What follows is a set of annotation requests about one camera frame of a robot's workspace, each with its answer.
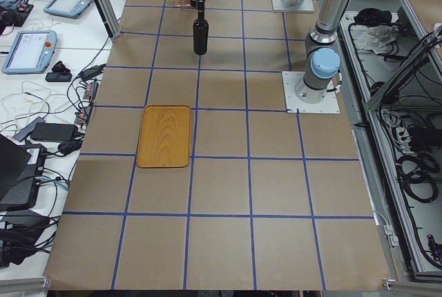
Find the teach pendant far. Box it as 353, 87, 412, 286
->
44, 0, 93, 19

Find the black power adapter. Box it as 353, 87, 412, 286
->
30, 122, 78, 142

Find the dark wine bottle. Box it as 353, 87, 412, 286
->
193, 7, 209, 56

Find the teach pendant near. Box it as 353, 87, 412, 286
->
1, 30, 58, 75

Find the wooden tray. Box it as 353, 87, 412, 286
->
136, 105, 191, 169

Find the black laptop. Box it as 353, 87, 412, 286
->
1, 135, 46, 211

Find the teach pendant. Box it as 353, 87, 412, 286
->
44, 0, 93, 19
1, 30, 58, 75

